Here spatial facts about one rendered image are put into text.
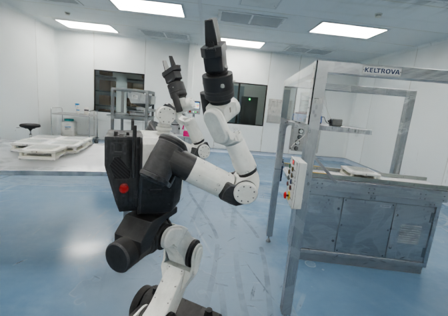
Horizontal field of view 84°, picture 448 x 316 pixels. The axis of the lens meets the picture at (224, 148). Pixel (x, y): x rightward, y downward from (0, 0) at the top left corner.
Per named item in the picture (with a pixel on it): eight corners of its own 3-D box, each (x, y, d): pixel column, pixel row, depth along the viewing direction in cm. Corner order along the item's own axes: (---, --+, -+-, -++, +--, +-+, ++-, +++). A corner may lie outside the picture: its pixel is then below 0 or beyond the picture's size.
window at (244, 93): (215, 122, 706) (219, 80, 686) (215, 122, 707) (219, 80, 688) (263, 126, 717) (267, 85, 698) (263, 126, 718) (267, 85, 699)
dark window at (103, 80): (94, 111, 679) (94, 69, 660) (94, 111, 680) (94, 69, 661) (143, 115, 689) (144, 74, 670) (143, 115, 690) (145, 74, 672)
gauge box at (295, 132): (291, 150, 205) (294, 127, 202) (288, 148, 215) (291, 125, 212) (317, 153, 204) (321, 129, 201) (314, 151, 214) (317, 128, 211)
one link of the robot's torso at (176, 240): (197, 270, 134) (158, 254, 97) (169, 260, 141) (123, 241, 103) (207, 242, 141) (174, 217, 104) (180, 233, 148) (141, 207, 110)
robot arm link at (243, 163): (247, 141, 75) (269, 193, 80) (243, 133, 84) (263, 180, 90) (215, 155, 76) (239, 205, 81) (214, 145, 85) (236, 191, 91)
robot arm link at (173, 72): (171, 75, 137) (177, 95, 137) (157, 74, 130) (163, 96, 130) (185, 65, 129) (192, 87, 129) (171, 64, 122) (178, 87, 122)
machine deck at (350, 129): (293, 127, 202) (294, 123, 201) (285, 124, 239) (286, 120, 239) (371, 135, 199) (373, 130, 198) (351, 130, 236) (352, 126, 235)
